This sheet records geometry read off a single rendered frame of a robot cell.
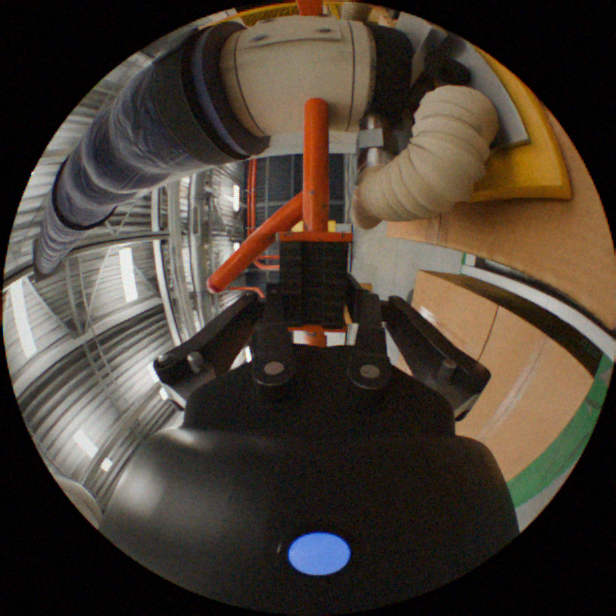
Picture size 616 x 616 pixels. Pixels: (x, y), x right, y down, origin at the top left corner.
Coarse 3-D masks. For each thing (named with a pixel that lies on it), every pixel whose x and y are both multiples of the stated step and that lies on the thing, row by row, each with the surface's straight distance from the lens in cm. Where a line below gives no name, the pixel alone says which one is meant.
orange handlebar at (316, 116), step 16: (304, 0) 25; (320, 0) 26; (304, 112) 20; (320, 112) 19; (304, 128) 18; (320, 128) 18; (304, 144) 17; (320, 144) 17; (304, 160) 17; (320, 160) 16; (304, 176) 16; (320, 176) 16; (304, 192) 16; (320, 192) 15; (304, 208) 15; (320, 208) 15; (304, 224) 15; (320, 224) 15; (304, 336) 18; (320, 336) 17
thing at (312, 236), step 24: (288, 240) 14; (312, 240) 14; (336, 240) 14; (288, 264) 13; (312, 264) 14; (336, 264) 13; (288, 288) 14; (312, 288) 14; (336, 288) 13; (288, 312) 14; (312, 312) 15; (336, 312) 14
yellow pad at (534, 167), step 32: (448, 32) 23; (448, 64) 17; (480, 64) 18; (512, 96) 15; (512, 128) 14; (544, 128) 13; (512, 160) 14; (544, 160) 12; (480, 192) 15; (512, 192) 14; (544, 192) 13
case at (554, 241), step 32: (576, 160) 15; (576, 192) 14; (416, 224) 29; (448, 224) 22; (480, 224) 18; (512, 224) 16; (544, 224) 15; (576, 224) 14; (480, 256) 18; (512, 256) 16; (544, 256) 14; (576, 256) 14; (608, 256) 13; (576, 288) 13; (608, 288) 13; (608, 320) 13
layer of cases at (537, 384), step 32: (416, 288) 111; (448, 288) 86; (480, 288) 91; (448, 320) 85; (480, 320) 72; (512, 320) 63; (544, 320) 75; (480, 352) 72; (512, 352) 63; (544, 352) 58; (576, 352) 61; (512, 384) 64; (544, 384) 59; (576, 384) 56; (480, 416) 74; (512, 416) 66; (544, 416) 60; (512, 448) 68; (544, 448) 62
